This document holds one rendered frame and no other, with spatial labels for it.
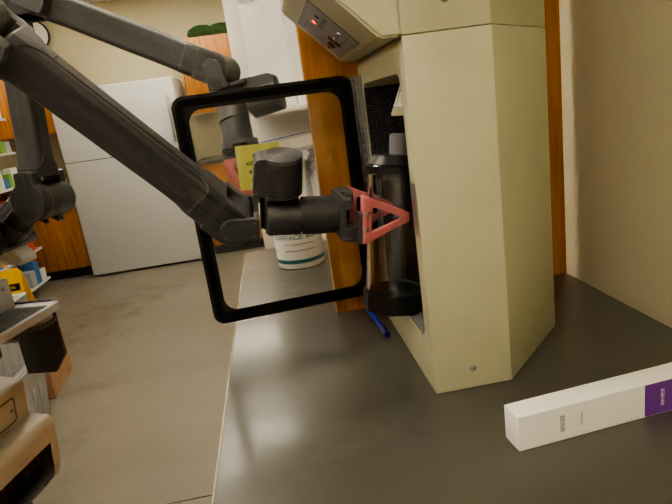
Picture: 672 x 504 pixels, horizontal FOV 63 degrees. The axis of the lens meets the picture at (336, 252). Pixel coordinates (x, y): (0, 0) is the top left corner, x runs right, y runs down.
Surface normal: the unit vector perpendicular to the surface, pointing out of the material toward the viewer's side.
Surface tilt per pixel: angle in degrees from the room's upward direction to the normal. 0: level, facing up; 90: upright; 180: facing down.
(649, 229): 90
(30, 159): 75
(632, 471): 0
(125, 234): 90
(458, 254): 90
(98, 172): 90
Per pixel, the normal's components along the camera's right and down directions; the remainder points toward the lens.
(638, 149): -0.98, 0.16
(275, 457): -0.14, -0.96
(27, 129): -0.13, 0.22
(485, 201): 0.13, 0.24
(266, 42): -0.27, 0.40
